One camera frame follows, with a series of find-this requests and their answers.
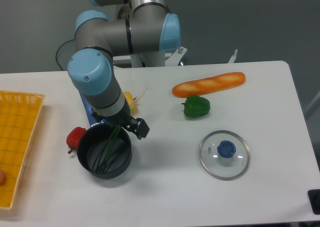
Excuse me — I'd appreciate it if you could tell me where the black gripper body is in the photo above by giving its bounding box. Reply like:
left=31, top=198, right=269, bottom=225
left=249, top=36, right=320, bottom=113
left=91, top=107, right=131, bottom=128

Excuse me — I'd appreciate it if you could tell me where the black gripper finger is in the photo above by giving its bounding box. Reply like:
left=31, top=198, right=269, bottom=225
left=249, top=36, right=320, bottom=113
left=124, top=117, right=150, bottom=140

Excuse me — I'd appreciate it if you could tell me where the glass pot lid blue knob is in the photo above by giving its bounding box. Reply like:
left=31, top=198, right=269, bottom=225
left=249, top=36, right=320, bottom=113
left=198, top=130, right=251, bottom=181

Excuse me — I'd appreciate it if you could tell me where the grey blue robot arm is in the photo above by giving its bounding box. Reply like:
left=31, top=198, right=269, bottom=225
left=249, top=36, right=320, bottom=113
left=67, top=0, right=181, bottom=139

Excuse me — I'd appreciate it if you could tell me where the yellow bell pepper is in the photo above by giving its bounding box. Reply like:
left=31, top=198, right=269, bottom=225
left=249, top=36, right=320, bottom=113
left=123, top=91, right=138, bottom=114

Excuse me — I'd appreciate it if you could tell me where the green spring onion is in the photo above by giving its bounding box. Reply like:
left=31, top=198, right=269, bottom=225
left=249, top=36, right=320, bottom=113
left=91, top=80, right=153, bottom=175

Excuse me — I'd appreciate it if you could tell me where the red bell pepper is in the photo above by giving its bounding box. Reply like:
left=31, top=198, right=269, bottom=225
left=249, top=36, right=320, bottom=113
left=66, top=126, right=87, bottom=154

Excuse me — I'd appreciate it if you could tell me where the green bell pepper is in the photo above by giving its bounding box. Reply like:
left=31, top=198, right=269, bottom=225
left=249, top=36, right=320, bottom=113
left=182, top=95, right=211, bottom=118

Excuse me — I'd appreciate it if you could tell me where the orange baguette bread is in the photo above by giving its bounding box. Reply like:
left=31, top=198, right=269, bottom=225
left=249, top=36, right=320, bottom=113
left=171, top=72, right=246, bottom=98

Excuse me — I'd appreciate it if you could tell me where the yellow woven basket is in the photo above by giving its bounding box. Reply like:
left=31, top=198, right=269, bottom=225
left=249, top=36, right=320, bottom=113
left=0, top=90, right=45, bottom=210

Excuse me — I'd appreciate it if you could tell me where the black device at table corner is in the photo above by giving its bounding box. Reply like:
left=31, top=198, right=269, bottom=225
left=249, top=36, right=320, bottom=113
left=307, top=189, right=320, bottom=215

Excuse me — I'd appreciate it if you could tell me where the dark pot blue handle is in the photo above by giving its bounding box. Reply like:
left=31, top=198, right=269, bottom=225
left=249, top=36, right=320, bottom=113
left=76, top=94, right=132, bottom=179

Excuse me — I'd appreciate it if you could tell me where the black cable on floor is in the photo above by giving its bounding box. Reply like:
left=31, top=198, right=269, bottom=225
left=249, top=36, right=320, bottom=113
left=55, top=38, right=77, bottom=72

